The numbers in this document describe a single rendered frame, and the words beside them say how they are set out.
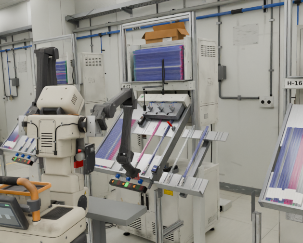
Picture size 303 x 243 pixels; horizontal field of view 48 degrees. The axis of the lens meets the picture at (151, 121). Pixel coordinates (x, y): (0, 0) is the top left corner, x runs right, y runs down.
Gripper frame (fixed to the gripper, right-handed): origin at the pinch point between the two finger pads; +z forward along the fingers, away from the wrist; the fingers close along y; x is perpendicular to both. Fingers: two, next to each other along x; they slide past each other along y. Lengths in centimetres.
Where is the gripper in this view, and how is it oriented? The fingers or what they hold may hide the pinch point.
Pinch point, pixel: (138, 178)
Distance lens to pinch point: 240.9
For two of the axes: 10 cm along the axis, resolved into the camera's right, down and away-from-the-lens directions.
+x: -4.4, 7.7, -4.7
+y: -7.8, -0.6, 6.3
